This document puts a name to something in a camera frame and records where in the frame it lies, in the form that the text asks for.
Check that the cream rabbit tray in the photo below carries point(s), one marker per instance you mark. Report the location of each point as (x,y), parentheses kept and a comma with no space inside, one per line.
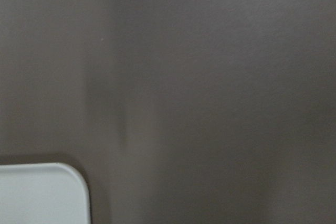
(44,193)

